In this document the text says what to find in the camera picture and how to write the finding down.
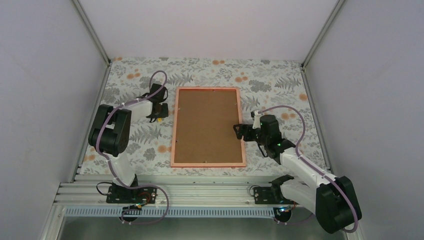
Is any red wooden picture frame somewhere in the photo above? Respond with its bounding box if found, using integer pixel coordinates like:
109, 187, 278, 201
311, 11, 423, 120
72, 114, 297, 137
170, 87, 247, 168

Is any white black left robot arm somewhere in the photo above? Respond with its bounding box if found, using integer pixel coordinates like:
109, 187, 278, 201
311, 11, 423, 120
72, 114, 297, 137
88, 83, 169, 203

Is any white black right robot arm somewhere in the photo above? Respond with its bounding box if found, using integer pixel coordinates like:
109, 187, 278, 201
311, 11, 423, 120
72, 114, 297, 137
233, 115, 362, 234

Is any floral patterned table mat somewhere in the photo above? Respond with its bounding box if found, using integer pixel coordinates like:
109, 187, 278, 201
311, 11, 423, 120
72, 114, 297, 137
80, 56, 329, 178

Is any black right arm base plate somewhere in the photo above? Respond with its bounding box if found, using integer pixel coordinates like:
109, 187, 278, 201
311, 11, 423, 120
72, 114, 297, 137
252, 186, 295, 205

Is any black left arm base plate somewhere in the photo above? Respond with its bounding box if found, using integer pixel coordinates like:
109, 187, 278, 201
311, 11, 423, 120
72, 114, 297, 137
106, 185, 158, 205

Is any grey slotted cable duct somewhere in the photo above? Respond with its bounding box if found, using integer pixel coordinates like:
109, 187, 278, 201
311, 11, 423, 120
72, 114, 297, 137
63, 206, 275, 219

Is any aluminium extrusion rail base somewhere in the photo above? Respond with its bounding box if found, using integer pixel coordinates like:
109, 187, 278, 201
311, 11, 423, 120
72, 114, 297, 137
53, 174, 276, 207

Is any left aluminium corner post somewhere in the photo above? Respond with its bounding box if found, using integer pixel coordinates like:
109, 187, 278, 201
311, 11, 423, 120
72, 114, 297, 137
71, 0, 111, 66

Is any aluminium corner post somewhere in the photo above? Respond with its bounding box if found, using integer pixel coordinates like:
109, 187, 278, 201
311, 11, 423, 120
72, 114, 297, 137
71, 0, 111, 66
301, 0, 346, 71

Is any right aluminium corner post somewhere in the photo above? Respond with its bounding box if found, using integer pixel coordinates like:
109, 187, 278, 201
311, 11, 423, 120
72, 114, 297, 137
301, 0, 346, 71

